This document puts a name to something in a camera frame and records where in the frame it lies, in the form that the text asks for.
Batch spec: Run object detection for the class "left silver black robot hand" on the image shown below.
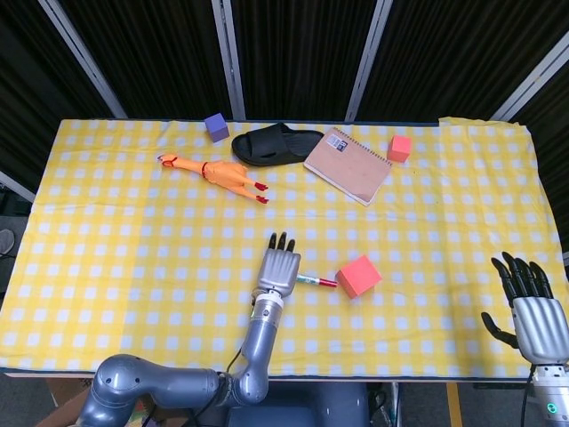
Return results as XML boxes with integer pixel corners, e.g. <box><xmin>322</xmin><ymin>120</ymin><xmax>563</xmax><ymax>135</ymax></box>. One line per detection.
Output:
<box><xmin>256</xmin><ymin>230</ymin><xmax>301</xmax><ymax>298</ymax></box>

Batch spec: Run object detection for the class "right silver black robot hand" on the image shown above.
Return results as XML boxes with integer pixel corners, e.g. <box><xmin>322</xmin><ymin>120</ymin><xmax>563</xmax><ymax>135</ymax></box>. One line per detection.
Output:
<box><xmin>480</xmin><ymin>251</ymin><xmax>569</xmax><ymax>368</ymax></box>

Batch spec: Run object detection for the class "white marker pen red cap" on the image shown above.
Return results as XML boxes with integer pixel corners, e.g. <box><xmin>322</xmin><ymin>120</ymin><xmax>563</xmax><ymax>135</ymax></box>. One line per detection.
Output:
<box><xmin>295</xmin><ymin>274</ymin><xmax>338</xmax><ymax>289</ymax></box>

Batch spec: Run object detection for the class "large pink foam cube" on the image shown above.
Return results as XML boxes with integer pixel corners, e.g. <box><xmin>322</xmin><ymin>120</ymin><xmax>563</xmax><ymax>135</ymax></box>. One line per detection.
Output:
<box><xmin>334</xmin><ymin>254</ymin><xmax>383</xmax><ymax>300</ymax></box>

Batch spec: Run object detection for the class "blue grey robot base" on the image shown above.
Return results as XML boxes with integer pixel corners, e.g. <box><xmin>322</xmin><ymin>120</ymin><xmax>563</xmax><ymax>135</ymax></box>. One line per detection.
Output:
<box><xmin>221</xmin><ymin>380</ymin><xmax>373</xmax><ymax>427</ymax></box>

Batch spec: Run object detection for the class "yellow white checkered tablecloth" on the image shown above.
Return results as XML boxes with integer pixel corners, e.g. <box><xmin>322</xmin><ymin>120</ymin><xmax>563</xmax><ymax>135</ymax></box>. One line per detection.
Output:
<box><xmin>0</xmin><ymin>116</ymin><xmax>569</xmax><ymax>379</ymax></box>

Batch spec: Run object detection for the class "orange rubber chicken toy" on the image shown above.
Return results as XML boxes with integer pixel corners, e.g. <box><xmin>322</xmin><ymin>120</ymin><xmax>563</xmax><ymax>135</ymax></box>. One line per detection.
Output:
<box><xmin>156</xmin><ymin>153</ymin><xmax>270</xmax><ymax>205</ymax></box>

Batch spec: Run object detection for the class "yellow floor tape strip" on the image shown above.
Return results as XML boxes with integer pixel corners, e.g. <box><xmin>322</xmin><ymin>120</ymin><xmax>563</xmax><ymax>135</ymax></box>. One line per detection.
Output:
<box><xmin>446</xmin><ymin>382</ymin><xmax>463</xmax><ymax>427</ymax></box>

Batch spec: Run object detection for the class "black slide slipper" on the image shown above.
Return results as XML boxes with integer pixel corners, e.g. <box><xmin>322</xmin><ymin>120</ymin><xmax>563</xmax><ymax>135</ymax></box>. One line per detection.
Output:
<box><xmin>230</xmin><ymin>122</ymin><xmax>325</xmax><ymax>167</ymax></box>

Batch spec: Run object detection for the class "brown spiral notebook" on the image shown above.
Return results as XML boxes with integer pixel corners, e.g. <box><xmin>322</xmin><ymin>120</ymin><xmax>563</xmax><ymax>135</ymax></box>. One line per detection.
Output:
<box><xmin>303</xmin><ymin>126</ymin><xmax>394</xmax><ymax>207</ymax></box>

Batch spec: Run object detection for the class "purple foam cube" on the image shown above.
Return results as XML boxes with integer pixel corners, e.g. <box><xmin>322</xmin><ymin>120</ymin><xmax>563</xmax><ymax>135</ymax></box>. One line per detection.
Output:
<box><xmin>204</xmin><ymin>113</ymin><xmax>230</xmax><ymax>143</ymax></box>

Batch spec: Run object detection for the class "small pink foam cube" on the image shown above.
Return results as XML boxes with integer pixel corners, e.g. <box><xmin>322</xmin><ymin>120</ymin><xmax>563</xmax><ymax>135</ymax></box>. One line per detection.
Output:
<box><xmin>386</xmin><ymin>135</ymin><xmax>413</xmax><ymax>163</ymax></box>

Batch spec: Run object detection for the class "brown cardboard box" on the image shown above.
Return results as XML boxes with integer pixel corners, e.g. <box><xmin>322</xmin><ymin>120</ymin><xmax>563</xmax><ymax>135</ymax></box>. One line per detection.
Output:
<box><xmin>46</xmin><ymin>377</ymin><xmax>97</xmax><ymax>427</ymax></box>

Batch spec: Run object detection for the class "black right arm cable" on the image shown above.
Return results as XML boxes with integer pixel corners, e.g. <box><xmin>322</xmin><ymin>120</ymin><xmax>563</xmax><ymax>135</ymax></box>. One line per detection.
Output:
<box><xmin>520</xmin><ymin>367</ymin><xmax>537</xmax><ymax>427</ymax></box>

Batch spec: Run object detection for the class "aluminium partition post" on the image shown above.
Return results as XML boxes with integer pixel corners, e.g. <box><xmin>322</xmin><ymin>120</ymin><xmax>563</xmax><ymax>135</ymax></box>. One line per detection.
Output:
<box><xmin>211</xmin><ymin>0</ymin><xmax>247</xmax><ymax>120</ymax></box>
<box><xmin>344</xmin><ymin>0</ymin><xmax>395</xmax><ymax>122</ymax></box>
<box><xmin>37</xmin><ymin>0</ymin><xmax>130</xmax><ymax>119</ymax></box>
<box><xmin>490</xmin><ymin>33</ymin><xmax>569</xmax><ymax>122</ymax></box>
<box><xmin>0</xmin><ymin>171</ymin><xmax>36</xmax><ymax>204</ymax></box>

